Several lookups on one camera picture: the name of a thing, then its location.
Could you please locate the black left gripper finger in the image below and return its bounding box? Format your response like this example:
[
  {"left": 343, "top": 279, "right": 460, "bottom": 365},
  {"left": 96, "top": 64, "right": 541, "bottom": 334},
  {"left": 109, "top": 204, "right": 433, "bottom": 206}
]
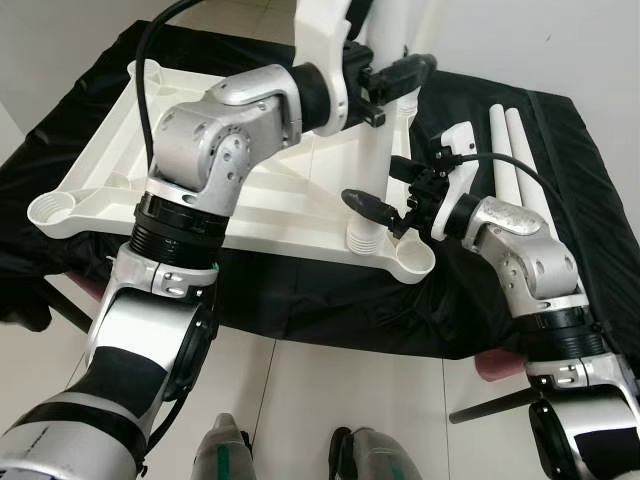
[{"left": 400, "top": 56, "right": 438, "bottom": 96}]

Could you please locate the white plastic table top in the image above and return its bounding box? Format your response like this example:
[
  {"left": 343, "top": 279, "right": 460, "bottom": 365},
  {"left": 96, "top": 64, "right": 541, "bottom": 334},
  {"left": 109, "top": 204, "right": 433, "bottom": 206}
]
[{"left": 27, "top": 60, "right": 438, "bottom": 286}]

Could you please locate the black table cloth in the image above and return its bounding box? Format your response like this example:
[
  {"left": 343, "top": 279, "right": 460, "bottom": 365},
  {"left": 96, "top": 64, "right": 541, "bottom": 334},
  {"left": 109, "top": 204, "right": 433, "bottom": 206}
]
[{"left": 0, "top": 20, "right": 640, "bottom": 361}]

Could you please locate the black metal table leg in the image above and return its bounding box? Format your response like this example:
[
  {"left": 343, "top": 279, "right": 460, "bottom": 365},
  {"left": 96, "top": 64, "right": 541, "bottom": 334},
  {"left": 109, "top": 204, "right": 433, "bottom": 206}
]
[
  {"left": 450, "top": 390, "right": 536, "bottom": 426},
  {"left": 45, "top": 275, "right": 96, "bottom": 331}
]

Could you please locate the grey robot right leg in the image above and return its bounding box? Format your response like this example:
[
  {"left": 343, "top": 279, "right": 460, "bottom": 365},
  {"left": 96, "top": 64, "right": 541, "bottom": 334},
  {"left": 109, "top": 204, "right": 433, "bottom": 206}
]
[{"left": 330, "top": 428, "right": 421, "bottom": 480}]

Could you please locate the grey robot leg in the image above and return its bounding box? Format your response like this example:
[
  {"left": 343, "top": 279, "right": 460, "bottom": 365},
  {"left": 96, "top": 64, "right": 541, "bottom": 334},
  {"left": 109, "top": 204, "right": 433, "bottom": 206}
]
[
  {"left": 330, "top": 428, "right": 421, "bottom": 480},
  {"left": 195, "top": 415, "right": 251, "bottom": 480}
]

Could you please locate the grey robot left leg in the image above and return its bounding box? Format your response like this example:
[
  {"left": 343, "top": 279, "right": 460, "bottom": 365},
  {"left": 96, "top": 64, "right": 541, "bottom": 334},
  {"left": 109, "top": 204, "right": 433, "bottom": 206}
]
[{"left": 195, "top": 415, "right": 251, "bottom": 480}]

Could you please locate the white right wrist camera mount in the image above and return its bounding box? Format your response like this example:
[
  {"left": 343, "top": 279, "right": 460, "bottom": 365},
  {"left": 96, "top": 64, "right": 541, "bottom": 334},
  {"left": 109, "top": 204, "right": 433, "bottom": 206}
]
[{"left": 432, "top": 122, "right": 483, "bottom": 241}]

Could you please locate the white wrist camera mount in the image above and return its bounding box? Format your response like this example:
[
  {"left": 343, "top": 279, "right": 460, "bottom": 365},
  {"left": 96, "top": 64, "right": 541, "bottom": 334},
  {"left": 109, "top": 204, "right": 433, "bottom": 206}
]
[
  {"left": 293, "top": 0, "right": 373, "bottom": 131},
  {"left": 432, "top": 122, "right": 483, "bottom": 241}
]

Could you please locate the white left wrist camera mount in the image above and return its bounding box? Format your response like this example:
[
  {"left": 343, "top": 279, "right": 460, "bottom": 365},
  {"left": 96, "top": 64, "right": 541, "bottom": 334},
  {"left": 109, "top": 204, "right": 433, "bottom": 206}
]
[{"left": 293, "top": 0, "right": 373, "bottom": 131}]

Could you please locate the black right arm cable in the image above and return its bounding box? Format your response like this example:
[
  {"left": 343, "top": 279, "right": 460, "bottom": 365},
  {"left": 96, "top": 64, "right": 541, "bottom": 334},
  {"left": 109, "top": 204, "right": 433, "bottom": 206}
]
[{"left": 440, "top": 150, "right": 640, "bottom": 421}]

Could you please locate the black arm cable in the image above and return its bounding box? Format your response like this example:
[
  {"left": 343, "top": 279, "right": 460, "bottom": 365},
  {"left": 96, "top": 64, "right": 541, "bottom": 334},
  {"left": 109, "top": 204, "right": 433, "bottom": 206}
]
[
  {"left": 440, "top": 150, "right": 640, "bottom": 421},
  {"left": 133, "top": 0, "right": 221, "bottom": 471}
]

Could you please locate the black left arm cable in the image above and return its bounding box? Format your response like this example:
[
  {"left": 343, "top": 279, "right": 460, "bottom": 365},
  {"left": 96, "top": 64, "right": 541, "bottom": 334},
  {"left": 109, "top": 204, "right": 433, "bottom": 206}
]
[{"left": 133, "top": 0, "right": 221, "bottom": 471}]

